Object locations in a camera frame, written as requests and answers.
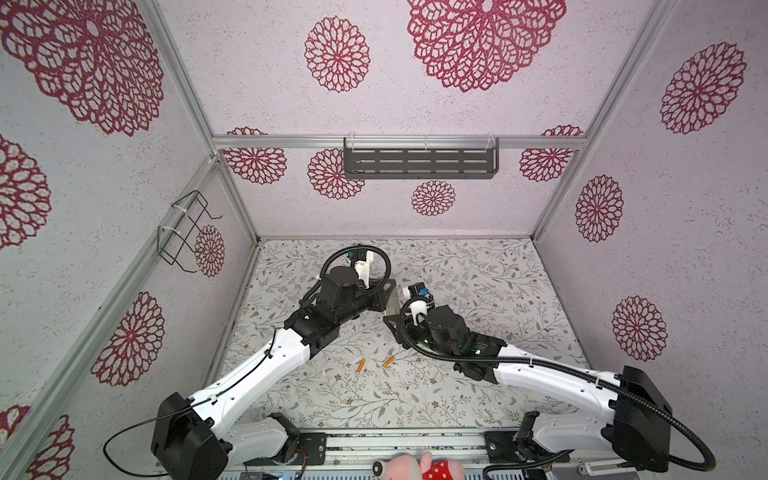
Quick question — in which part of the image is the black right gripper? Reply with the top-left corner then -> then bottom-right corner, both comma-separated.
383,307 -> 459,366

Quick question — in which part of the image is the beige remote control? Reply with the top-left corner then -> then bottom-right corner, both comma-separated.
384,287 -> 402,316

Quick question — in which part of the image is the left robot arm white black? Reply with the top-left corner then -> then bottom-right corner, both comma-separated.
150,266 -> 396,479

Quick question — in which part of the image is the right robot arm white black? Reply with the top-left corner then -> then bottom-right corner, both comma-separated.
384,300 -> 674,472

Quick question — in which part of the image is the pink plush toy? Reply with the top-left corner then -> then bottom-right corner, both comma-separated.
372,452 -> 466,480

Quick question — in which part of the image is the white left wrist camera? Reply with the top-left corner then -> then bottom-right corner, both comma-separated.
347,249 -> 374,289

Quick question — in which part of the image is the black corrugated left cable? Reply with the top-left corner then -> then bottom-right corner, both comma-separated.
299,244 -> 392,307

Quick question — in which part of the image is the black corrugated cable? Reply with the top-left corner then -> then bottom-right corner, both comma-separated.
398,296 -> 718,473
299,244 -> 392,307

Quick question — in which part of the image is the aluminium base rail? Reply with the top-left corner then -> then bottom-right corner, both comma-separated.
161,427 -> 655,480

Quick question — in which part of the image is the dark metal wall shelf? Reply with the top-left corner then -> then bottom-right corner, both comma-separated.
342,138 -> 500,180

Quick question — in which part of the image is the black wire wall basket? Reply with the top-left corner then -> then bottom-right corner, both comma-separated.
155,190 -> 226,278

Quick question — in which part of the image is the black corrugated right cable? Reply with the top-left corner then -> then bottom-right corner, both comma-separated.
398,296 -> 718,473

